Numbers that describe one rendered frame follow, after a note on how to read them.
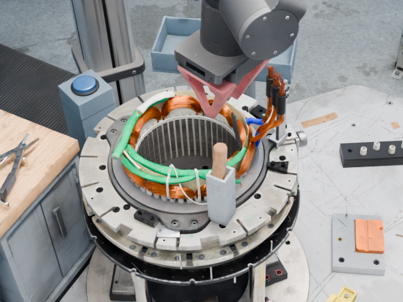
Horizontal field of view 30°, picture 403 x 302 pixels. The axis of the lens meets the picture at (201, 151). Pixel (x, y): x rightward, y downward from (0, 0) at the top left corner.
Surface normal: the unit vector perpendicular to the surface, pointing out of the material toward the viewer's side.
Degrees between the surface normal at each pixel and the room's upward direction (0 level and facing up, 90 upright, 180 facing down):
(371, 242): 0
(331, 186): 0
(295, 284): 0
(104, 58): 90
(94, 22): 90
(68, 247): 90
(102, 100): 90
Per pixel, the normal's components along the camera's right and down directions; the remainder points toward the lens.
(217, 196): -0.50, 0.64
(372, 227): -0.04, -0.69
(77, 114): -0.78, 0.48
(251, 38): 0.33, 0.71
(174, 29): -0.19, 0.72
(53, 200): 0.87, 0.32
